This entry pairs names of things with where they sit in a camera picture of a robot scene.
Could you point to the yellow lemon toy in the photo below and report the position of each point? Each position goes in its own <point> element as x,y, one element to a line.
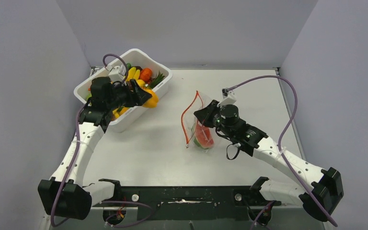
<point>141,83</point>

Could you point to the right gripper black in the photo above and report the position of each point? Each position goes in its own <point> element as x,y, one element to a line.
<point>204,116</point>

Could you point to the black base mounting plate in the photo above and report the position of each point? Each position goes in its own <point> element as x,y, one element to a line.
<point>238,203</point>

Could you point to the orange tomato toy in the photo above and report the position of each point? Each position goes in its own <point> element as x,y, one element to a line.
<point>146,75</point>

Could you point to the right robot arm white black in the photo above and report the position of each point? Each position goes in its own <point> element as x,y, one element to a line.
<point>317,190</point>

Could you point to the yellow bell pepper toy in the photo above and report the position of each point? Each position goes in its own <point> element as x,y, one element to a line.
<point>153,101</point>

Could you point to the clear zip bag red zipper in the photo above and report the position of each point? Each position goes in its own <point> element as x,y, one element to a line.
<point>188,119</point>

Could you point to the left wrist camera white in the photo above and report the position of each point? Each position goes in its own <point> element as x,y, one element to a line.
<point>117,73</point>

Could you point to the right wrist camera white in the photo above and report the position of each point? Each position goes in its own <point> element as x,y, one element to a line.
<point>229,97</point>

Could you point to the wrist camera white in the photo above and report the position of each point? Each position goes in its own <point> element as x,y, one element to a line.
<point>229,97</point>
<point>117,73</point>

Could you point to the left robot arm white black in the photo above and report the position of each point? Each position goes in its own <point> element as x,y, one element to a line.
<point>63,195</point>

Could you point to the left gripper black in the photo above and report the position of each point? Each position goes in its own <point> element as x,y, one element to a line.
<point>138,97</point>

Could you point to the pineapple toy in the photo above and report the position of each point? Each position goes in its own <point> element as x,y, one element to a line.
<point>155,81</point>

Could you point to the yellow banana bunch toy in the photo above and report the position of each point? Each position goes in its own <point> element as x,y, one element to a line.
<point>134,73</point>

